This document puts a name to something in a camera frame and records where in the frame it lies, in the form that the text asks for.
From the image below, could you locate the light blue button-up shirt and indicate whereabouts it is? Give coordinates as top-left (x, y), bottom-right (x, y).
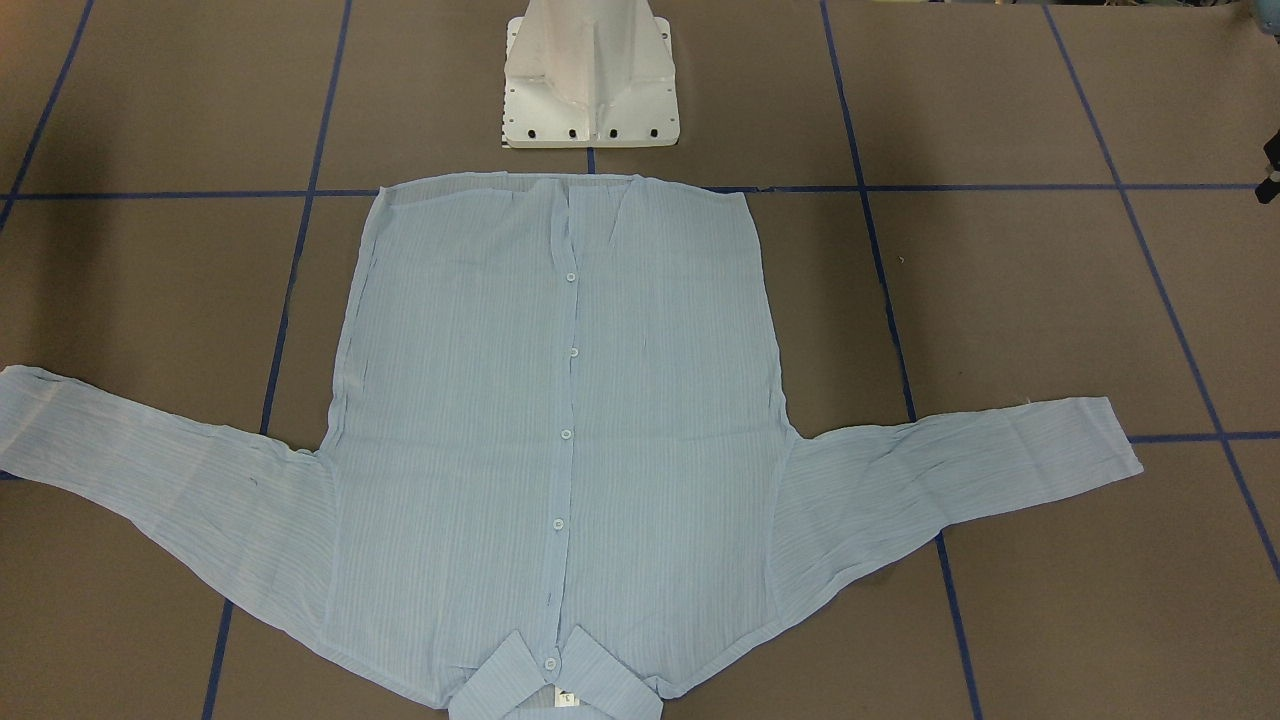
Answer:
top-left (3, 173), bottom-right (1143, 719)

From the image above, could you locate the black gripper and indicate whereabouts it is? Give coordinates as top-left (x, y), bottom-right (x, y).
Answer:
top-left (1256, 131), bottom-right (1280, 204)

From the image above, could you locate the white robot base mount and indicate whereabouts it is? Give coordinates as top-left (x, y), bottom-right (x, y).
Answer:
top-left (500, 1), bottom-right (681, 149)

